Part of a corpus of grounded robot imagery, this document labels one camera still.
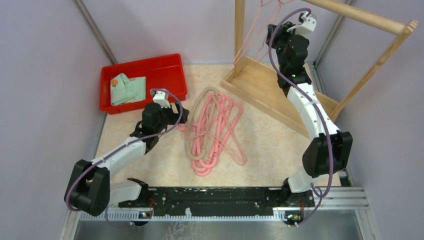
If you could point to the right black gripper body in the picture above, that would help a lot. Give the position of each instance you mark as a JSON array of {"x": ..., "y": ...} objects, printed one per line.
[{"x": 279, "y": 40}]

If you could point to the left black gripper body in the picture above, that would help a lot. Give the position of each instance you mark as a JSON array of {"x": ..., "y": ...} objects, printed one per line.
[{"x": 168, "y": 117}]

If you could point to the beige thick hanger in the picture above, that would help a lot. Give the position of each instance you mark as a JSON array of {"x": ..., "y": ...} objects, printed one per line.
[{"x": 197, "y": 105}]

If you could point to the thick pink hanger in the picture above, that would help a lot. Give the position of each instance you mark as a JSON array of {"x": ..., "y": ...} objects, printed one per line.
[
  {"x": 204, "y": 165},
  {"x": 205, "y": 145},
  {"x": 212, "y": 132}
]

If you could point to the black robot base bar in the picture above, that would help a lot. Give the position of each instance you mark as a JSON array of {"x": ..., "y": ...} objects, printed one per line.
[{"x": 229, "y": 203}]

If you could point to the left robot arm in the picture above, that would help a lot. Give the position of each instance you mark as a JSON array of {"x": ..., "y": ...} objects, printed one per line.
[{"x": 90, "y": 189}]

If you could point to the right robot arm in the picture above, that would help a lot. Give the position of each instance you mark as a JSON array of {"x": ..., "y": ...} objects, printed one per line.
[{"x": 329, "y": 148}]

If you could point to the green folded cloth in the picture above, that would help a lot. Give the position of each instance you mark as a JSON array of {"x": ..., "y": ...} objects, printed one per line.
[{"x": 124, "y": 90}]

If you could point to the red plastic bin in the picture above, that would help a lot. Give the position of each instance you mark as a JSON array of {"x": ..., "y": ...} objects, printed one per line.
[{"x": 161, "y": 72}]

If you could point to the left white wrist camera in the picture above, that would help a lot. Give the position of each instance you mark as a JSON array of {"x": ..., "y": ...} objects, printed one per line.
[{"x": 160, "y": 96}]

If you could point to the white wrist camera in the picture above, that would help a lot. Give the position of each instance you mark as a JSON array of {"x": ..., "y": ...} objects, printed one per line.
[
  {"x": 307, "y": 25},
  {"x": 160, "y": 96}
]

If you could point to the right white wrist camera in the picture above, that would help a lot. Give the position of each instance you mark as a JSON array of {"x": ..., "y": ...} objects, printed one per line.
[{"x": 307, "y": 25}]

